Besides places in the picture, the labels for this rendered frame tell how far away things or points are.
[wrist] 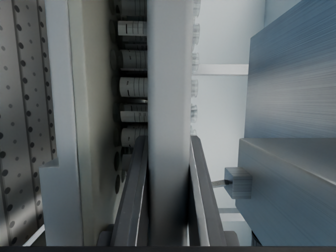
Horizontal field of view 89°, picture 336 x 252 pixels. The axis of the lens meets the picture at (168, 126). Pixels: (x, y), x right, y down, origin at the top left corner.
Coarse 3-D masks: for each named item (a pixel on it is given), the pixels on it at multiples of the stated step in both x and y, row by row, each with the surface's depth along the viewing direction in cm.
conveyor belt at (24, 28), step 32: (0, 0) 11; (32, 0) 14; (0, 32) 11; (32, 32) 14; (0, 64) 11; (32, 64) 14; (0, 96) 11; (32, 96) 14; (0, 128) 11; (32, 128) 14; (0, 160) 11; (32, 160) 14; (0, 192) 11; (32, 192) 14; (0, 224) 11; (32, 224) 14
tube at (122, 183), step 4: (116, 176) 12; (120, 176) 12; (124, 176) 12; (116, 180) 12; (120, 180) 12; (124, 180) 12; (116, 184) 12; (120, 184) 12; (116, 188) 12; (120, 188) 12; (116, 192) 12; (120, 192) 12
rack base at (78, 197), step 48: (48, 0) 7; (96, 0) 8; (48, 48) 8; (96, 48) 9; (96, 96) 9; (96, 144) 9; (48, 192) 8; (96, 192) 9; (48, 240) 8; (96, 240) 9
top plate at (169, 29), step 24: (168, 0) 7; (192, 0) 7; (168, 24) 7; (192, 24) 7; (168, 48) 7; (168, 72) 7; (168, 96) 8; (168, 120) 8; (168, 144) 8; (168, 168) 8; (168, 192) 8; (168, 216) 8; (168, 240) 8
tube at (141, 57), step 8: (112, 56) 11; (120, 56) 11; (128, 56) 11; (136, 56) 11; (144, 56) 11; (192, 56) 11; (112, 64) 11; (120, 64) 11; (128, 64) 11; (136, 64) 11; (144, 64) 11; (192, 64) 11
